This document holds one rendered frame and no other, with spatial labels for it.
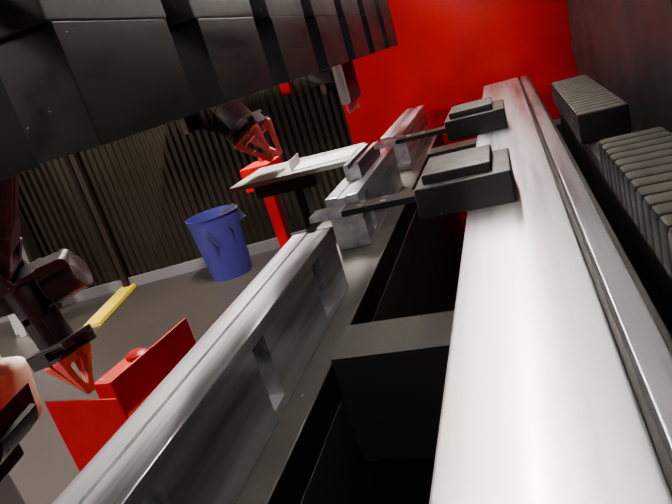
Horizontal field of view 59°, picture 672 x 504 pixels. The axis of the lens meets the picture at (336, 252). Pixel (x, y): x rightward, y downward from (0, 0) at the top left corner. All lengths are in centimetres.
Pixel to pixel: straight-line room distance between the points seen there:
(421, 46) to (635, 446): 182
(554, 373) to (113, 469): 30
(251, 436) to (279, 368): 9
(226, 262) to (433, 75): 241
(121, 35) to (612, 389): 40
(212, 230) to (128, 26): 353
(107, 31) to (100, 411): 66
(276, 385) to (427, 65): 157
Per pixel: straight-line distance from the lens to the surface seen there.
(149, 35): 52
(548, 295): 46
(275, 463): 55
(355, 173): 110
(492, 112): 113
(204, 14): 62
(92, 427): 104
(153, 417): 50
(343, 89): 117
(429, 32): 204
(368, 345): 67
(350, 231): 102
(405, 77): 206
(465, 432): 33
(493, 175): 68
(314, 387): 64
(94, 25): 46
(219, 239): 401
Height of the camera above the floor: 118
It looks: 17 degrees down
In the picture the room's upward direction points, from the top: 17 degrees counter-clockwise
